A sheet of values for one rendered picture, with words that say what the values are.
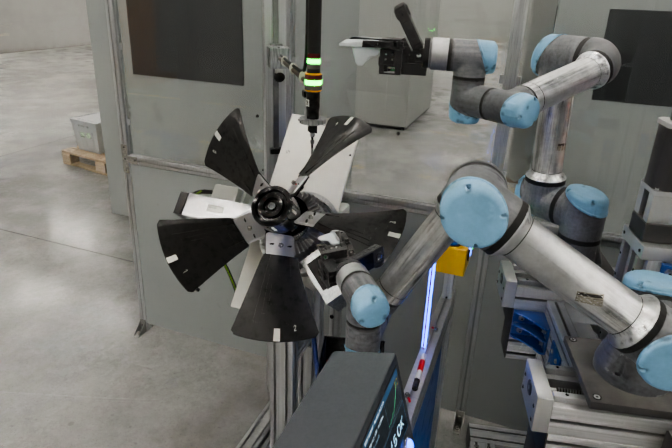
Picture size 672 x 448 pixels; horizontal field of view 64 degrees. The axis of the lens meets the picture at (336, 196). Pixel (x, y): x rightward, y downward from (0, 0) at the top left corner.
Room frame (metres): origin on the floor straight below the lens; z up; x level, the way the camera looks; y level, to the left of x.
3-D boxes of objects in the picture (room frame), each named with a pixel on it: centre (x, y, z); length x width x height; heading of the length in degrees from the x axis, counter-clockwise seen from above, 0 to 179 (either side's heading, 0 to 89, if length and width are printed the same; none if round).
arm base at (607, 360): (0.94, -0.64, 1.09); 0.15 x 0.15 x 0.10
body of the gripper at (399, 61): (1.32, -0.15, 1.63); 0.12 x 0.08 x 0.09; 80
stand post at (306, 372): (1.72, 0.08, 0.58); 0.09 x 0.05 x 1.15; 70
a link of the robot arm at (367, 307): (0.97, -0.07, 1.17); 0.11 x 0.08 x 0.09; 17
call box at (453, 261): (1.51, -0.37, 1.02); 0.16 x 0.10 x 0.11; 160
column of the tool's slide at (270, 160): (2.06, 0.25, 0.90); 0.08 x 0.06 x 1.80; 105
